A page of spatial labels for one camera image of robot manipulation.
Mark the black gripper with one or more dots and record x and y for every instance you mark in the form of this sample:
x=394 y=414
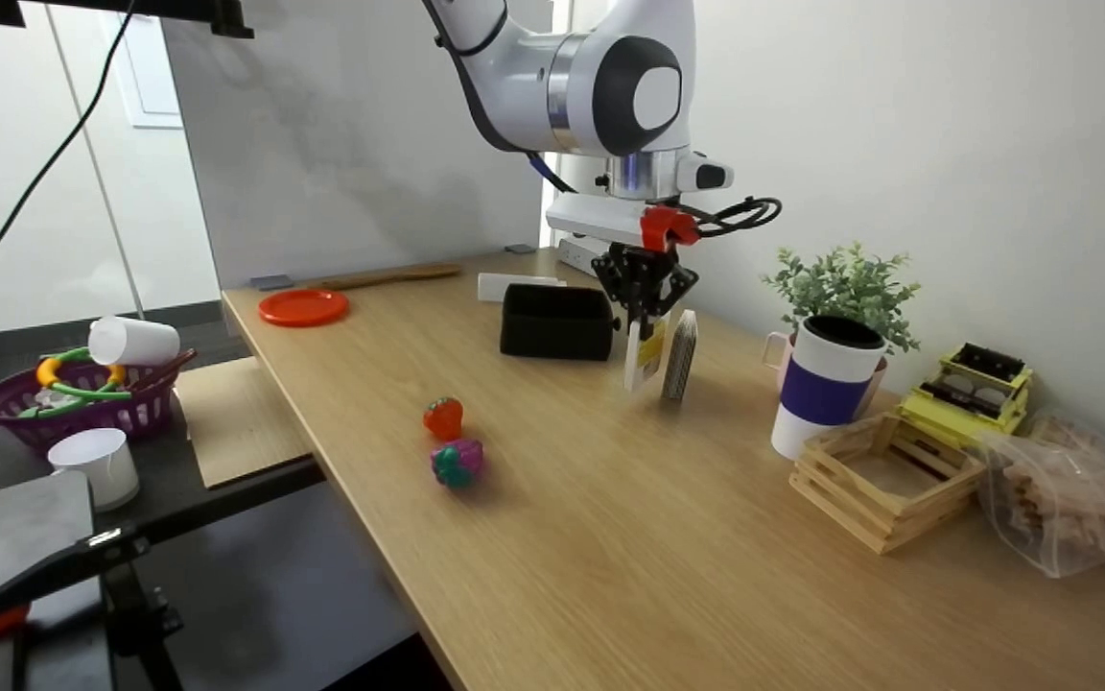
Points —
x=641 y=257

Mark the white yellow cow book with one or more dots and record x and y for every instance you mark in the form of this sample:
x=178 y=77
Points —
x=648 y=357

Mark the white abc elephant book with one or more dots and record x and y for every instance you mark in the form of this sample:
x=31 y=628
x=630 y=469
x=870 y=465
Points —
x=682 y=367

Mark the black plastic box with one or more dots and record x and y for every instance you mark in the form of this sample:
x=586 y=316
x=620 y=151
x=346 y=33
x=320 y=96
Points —
x=553 y=323

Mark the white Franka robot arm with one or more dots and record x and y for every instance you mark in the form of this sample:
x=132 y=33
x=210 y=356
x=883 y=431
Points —
x=539 y=77

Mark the potted green plant white mug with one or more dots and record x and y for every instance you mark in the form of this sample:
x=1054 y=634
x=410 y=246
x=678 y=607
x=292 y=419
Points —
x=822 y=384

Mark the red toy strawberry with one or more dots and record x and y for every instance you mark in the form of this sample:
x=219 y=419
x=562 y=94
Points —
x=442 y=419

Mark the purple toy grape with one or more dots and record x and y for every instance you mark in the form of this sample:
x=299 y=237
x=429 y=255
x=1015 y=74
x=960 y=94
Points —
x=458 y=462

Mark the long wooden stick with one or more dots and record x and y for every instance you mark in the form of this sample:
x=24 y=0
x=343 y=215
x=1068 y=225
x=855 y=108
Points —
x=387 y=277

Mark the wooden slat crate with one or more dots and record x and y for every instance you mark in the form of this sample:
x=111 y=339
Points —
x=883 y=512

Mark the orange round plate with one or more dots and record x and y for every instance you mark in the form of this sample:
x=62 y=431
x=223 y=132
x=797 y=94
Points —
x=305 y=309

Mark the yellow black device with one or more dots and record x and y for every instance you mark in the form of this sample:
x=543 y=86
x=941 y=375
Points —
x=960 y=408

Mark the white partition board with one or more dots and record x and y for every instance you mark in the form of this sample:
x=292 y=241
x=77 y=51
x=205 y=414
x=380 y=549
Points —
x=323 y=138

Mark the light wooden board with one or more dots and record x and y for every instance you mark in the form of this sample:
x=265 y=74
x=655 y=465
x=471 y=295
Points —
x=238 y=424

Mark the clear bag of wooden pieces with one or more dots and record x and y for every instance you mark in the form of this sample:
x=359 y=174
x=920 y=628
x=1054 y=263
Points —
x=1066 y=504

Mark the black overhead bar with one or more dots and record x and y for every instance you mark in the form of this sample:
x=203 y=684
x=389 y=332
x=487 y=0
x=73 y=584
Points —
x=183 y=9

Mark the purple plastic basket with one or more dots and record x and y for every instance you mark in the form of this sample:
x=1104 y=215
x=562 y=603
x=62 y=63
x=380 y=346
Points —
x=77 y=424

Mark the grey flat panel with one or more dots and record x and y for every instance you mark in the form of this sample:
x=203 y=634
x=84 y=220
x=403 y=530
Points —
x=2 y=541

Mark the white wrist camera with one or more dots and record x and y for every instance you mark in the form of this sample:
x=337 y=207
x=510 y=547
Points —
x=593 y=215

